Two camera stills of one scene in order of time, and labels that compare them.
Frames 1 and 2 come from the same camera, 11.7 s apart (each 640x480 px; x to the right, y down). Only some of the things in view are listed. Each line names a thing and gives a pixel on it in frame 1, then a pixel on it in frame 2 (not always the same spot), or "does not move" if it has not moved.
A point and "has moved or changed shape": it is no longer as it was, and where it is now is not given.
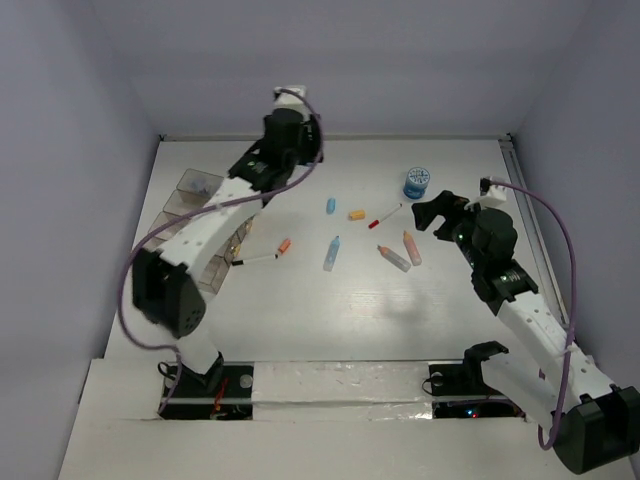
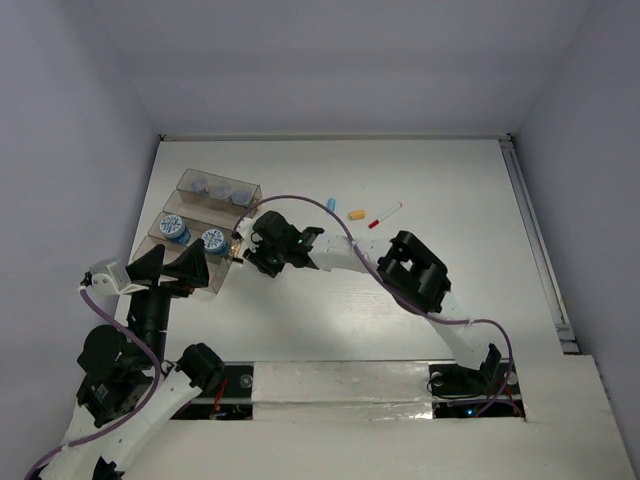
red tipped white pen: (376, 222) does not move
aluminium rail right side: (512, 160) does not move
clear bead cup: (199, 185) does not move
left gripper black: (309, 137) → (191, 266)
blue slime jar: (416, 183) has moved or changed shape
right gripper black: (448, 204) → (255, 256)
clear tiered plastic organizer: (199, 182) does not move
